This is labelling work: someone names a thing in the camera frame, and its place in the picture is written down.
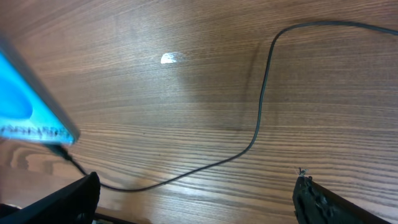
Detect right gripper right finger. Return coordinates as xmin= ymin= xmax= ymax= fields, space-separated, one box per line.
xmin=292 ymin=169 xmax=389 ymax=224

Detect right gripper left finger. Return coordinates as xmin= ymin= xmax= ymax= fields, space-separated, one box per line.
xmin=1 ymin=172 xmax=100 ymax=224

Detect Galaxy S25 smartphone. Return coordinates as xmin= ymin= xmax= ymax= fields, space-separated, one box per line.
xmin=1 ymin=37 xmax=80 ymax=145

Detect black USB-C charging cable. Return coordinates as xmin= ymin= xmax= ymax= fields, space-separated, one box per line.
xmin=45 ymin=20 xmax=398 ymax=193

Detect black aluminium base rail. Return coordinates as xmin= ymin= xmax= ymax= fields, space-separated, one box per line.
xmin=92 ymin=213 xmax=136 ymax=224

